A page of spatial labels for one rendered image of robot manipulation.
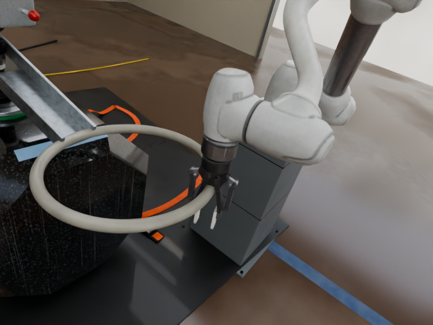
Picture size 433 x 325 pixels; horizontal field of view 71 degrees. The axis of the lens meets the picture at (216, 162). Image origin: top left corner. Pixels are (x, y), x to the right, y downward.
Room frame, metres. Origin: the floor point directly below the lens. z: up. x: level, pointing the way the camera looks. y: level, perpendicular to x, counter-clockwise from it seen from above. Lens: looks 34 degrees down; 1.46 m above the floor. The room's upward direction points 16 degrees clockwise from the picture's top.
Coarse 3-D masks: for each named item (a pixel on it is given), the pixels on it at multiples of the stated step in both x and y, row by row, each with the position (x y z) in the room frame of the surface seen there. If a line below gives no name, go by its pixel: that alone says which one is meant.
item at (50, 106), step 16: (16, 64) 0.94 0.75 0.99; (32, 64) 0.92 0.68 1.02; (0, 80) 0.80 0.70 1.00; (16, 80) 0.87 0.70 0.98; (32, 80) 0.90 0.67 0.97; (48, 80) 0.88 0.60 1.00; (16, 96) 0.77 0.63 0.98; (32, 96) 0.83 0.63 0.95; (48, 96) 0.87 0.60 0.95; (64, 96) 0.85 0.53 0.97; (32, 112) 0.74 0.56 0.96; (48, 112) 0.80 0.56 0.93; (64, 112) 0.83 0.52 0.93; (80, 112) 0.82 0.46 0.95; (48, 128) 0.71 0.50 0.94; (64, 128) 0.77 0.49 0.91; (80, 128) 0.80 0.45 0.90
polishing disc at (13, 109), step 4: (0, 104) 0.88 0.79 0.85; (4, 104) 0.89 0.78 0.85; (8, 104) 0.89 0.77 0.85; (12, 104) 0.90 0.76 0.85; (0, 108) 0.86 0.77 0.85; (4, 108) 0.86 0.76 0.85; (8, 108) 0.87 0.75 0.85; (12, 108) 0.88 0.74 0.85; (16, 108) 0.88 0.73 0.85; (0, 112) 0.84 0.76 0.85; (4, 112) 0.84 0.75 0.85; (8, 112) 0.85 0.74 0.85; (12, 112) 0.86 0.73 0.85; (16, 112) 0.87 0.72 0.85; (20, 112) 0.88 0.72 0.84
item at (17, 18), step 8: (0, 0) 0.88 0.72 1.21; (8, 0) 0.90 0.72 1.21; (16, 0) 0.92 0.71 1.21; (24, 0) 0.95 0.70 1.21; (32, 0) 0.97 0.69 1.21; (0, 8) 0.88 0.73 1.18; (8, 8) 0.90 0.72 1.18; (16, 8) 0.92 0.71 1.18; (24, 8) 0.94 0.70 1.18; (32, 8) 0.97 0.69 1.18; (0, 16) 0.88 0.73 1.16; (8, 16) 0.90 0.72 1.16; (16, 16) 0.92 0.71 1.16; (24, 16) 0.94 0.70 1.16; (0, 24) 0.87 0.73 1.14; (8, 24) 0.89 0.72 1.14; (16, 24) 0.91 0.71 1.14; (24, 24) 0.94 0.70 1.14; (32, 24) 0.96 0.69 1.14
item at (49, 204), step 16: (96, 128) 0.80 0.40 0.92; (112, 128) 0.83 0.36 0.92; (128, 128) 0.85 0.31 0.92; (144, 128) 0.87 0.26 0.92; (160, 128) 0.89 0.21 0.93; (64, 144) 0.69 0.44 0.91; (192, 144) 0.83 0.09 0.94; (48, 160) 0.61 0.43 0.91; (32, 176) 0.52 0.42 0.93; (32, 192) 0.47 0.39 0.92; (208, 192) 0.60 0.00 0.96; (48, 208) 0.43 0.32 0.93; (64, 208) 0.44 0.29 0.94; (192, 208) 0.53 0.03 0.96; (80, 224) 0.41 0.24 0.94; (96, 224) 0.42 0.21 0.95; (112, 224) 0.42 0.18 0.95; (128, 224) 0.43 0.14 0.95; (144, 224) 0.45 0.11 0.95; (160, 224) 0.46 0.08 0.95
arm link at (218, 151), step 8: (208, 144) 0.61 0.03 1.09; (216, 144) 0.60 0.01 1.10; (224, 144) 0.60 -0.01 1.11; (232, 144) 0.61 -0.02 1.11; (208, 152) 0.60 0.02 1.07; (216, 152) 0.60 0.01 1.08; (224, 152) 0.60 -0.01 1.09; (232, 152) 0.61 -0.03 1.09; (216, 160) 0.60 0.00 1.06; (224, 160) 0.60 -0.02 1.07
